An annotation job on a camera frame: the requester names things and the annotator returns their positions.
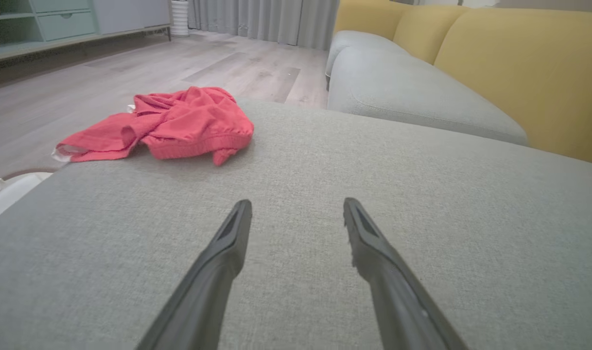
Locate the grey pleated curtain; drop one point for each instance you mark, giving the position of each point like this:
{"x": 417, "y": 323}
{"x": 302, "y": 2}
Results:
{"x": 267, "y": 19}

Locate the yellow sofa back cushion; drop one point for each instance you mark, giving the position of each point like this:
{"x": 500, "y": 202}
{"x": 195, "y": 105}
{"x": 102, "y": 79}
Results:
{"x": 427, "y": 29}
{"x": 529, "y": 73}
{"x": 364, "y": 14}

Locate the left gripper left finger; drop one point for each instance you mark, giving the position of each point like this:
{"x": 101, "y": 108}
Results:
{"x": 203, "y": 291}

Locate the white ribbed vase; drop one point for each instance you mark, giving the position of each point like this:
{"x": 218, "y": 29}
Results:
{"x": 180, "y": 17}

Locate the white rounded plastic object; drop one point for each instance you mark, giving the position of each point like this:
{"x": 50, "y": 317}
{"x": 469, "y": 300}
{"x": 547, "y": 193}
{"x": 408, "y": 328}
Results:
{"x": 9, "y": 194}

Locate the pale green media cabinet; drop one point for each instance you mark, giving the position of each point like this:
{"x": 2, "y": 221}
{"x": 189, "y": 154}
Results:
{"x": 126, "y": 12}

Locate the grey sofa seat cushion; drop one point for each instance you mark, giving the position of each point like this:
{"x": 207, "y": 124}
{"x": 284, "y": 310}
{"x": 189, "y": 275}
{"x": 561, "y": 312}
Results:
{"x": 354, "y": 41}
{"x": 398, "y": 92}

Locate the large grey fabric sofa ottoman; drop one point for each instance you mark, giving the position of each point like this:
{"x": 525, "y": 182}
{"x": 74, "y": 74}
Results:
{"x": 422, "y": 194}

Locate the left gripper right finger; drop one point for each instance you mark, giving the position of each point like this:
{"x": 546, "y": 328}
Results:
{"x": 398, "y": 301}

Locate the red and white sports jersey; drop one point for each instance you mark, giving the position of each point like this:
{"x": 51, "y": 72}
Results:
{"x": 194, "y": 121}

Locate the pale green cabinet drawer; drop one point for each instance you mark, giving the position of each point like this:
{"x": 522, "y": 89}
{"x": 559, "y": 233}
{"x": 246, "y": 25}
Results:
{"x": 60, "y": 5}
{"x": 65, "y": 25}

